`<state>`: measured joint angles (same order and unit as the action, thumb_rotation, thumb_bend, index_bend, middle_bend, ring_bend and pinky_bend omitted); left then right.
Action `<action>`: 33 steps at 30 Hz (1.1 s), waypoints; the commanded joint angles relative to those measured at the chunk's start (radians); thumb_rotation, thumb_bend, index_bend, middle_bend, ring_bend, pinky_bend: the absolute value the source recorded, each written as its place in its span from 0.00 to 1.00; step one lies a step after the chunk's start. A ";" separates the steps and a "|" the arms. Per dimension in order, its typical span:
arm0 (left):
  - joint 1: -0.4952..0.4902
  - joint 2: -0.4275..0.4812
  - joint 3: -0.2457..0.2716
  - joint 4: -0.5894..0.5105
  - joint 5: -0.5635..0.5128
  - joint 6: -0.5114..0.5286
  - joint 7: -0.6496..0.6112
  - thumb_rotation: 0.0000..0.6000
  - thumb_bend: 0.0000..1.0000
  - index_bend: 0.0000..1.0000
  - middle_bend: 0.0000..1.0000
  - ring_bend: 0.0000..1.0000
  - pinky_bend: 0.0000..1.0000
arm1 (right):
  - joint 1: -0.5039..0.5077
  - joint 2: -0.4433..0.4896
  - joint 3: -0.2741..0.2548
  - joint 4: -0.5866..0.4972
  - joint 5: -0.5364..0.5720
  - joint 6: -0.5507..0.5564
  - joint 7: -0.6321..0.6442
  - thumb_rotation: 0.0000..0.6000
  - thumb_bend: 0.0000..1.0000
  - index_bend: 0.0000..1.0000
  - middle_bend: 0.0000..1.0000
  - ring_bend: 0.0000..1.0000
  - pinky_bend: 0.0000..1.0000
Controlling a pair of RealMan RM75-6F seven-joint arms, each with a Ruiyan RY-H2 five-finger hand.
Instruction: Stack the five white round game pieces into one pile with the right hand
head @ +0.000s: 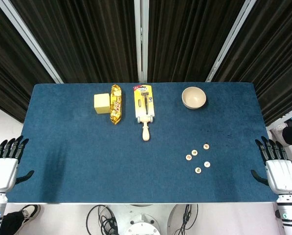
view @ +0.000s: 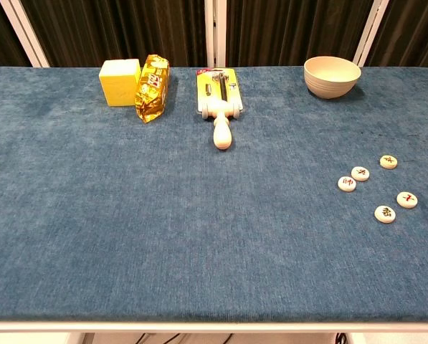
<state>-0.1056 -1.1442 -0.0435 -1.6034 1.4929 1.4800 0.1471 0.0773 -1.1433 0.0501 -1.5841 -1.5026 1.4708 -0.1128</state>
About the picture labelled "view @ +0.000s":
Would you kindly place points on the white table frame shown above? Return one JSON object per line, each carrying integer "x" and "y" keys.
{"x": 199, "y": 326}

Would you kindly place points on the cream wooden roller massager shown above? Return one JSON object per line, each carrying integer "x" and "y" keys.
{"x": 221, "y": 132}

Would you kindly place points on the beige ribbed bowl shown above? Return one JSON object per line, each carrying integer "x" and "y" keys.
{"x": 330, "y": 87}

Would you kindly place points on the yellow razor blister pack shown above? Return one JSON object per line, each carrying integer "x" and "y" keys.
{"x": 202, "y": 80}

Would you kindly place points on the yellow cube block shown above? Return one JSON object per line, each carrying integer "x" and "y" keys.
{"x": 118, "y": 86}

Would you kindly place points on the cream chess piece red character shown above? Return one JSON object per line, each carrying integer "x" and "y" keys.
{"x": 406, "y": 199}
{"x": 360, "y": 173}
{"x": 347, "y": 183}
{"x": 388, "y": 162}

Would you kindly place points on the gold foil snack packet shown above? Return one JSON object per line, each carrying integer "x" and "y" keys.
{"x": 151, "y": 93}

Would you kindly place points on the white partition frame post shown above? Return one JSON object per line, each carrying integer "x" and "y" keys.
{"x": 371, "y": 32}
{"x": 24, "y": 32}
{"x": 209, "y": 36}

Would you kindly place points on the blue velvet table cover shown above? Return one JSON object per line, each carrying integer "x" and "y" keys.
{"x": 199, "y": 215}

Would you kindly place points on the cream chess piece black character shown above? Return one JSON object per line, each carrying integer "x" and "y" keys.
{"x": 385, "y": 214}

